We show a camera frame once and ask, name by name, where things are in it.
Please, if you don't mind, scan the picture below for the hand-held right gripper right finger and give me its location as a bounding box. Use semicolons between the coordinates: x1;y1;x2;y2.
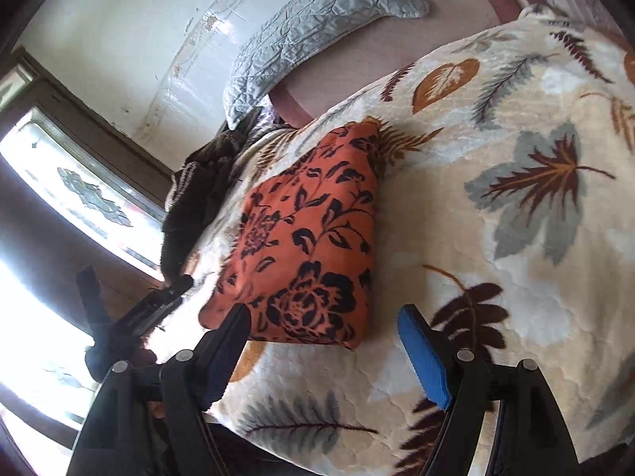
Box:
398;303;581;476

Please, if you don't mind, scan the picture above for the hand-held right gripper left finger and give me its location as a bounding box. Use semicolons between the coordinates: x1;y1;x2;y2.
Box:
66;305;252;476

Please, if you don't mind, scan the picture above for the window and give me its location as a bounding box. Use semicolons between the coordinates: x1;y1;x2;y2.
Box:
0;50;175;447

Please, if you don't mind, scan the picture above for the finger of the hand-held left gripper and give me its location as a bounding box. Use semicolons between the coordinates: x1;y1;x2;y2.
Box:
162;274;195;299

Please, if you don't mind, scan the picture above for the pink bed sheet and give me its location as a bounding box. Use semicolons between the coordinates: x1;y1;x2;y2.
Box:
268;0;523;128

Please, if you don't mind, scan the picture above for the leaf printed fleece blanket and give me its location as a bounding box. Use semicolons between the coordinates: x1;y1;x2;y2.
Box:
187;4;635;476

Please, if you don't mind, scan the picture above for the orange black floral garment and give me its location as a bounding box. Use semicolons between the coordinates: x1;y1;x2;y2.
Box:
198;121;384;351

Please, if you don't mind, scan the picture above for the grey quilted pillow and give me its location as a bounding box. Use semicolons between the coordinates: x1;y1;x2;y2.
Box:
221;0;430;131

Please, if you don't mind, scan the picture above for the brown fuzzy blanket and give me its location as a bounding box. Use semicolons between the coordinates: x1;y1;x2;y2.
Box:
161;113;294;278

